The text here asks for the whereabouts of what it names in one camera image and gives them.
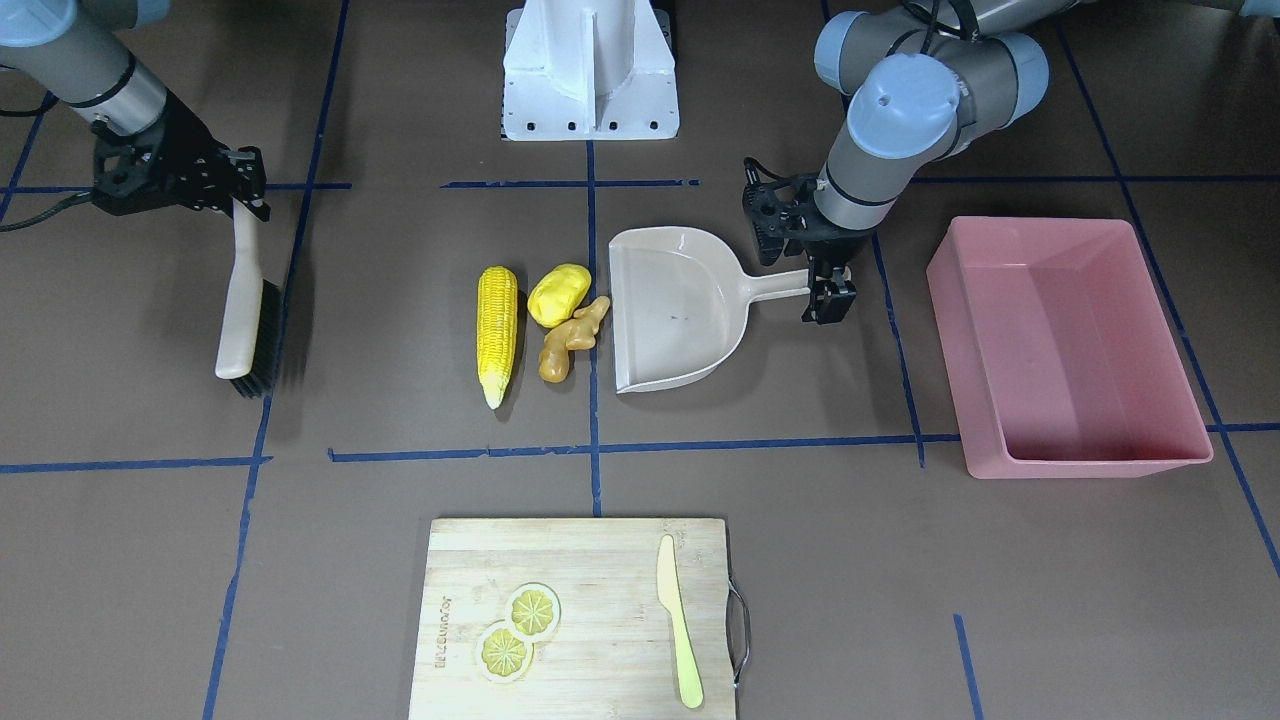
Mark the yellow plastic knife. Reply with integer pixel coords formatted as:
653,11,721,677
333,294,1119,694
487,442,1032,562
655,534,704,708

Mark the beige hand brush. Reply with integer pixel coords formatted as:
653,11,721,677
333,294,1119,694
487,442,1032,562
215,201,283,398

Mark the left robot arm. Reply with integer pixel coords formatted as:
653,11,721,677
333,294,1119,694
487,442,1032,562
742,1,1073,324

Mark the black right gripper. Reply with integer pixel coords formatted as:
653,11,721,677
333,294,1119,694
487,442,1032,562
90,95,270,222

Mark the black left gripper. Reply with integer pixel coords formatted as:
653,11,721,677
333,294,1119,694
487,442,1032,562
742,158,870,325

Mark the yellow toy potato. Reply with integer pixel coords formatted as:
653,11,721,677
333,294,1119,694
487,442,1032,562
527,263,593,329

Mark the white pillar mount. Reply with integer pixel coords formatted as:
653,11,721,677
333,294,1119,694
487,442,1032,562
500,1,681,142

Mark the pink plastic bin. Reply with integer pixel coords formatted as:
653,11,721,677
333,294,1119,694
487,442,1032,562
927,217,1213,479

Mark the brown toy ginger root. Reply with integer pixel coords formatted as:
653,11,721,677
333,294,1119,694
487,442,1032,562
538,296,612,383

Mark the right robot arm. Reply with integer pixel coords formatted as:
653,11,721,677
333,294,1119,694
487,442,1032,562
1,1,270,222

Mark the yellow toy corn cob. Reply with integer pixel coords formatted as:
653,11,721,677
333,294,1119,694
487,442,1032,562
475,266,518,410

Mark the bamboo cutting board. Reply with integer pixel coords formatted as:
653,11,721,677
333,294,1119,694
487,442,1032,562
407,518,740,719

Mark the beige plastic dustpan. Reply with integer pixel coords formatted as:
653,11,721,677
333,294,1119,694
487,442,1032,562
608,225,809,395

